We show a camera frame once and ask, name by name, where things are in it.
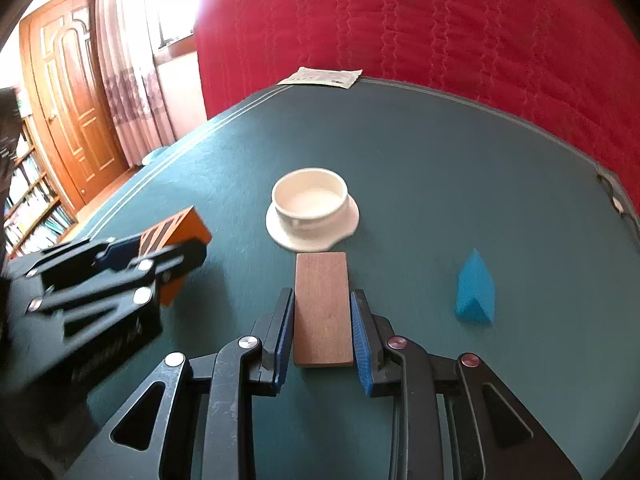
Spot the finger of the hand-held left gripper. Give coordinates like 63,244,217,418
30,240,207,336
22,237,143,286

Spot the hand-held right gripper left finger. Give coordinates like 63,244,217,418
62,287,296,480

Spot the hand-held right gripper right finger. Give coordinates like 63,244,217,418
350,288,583,480

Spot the orange striped triangular block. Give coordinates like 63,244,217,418
137,206,212,307

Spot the brown wooden rectangular block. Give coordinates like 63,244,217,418
293,252,354,368

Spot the bookshelf with books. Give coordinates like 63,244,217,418
0,87,78,261

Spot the white saucer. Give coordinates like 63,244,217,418
265,195,360,252

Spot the blue triangular prism block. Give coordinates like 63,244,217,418
455,248,497,326

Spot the white cup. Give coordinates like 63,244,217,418
271,167,349,233

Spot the wooden door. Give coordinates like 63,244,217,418
20,0,128,211

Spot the patterned pink curtain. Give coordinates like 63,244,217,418
95,0,178,168

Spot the teal table mat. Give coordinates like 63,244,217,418
65,77,638,480

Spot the printed paper sheet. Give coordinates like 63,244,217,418
277,66,363,88

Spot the bright window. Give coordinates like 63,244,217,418
142,0,211,48

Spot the red quilted blanket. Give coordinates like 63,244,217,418
192,0,640,211

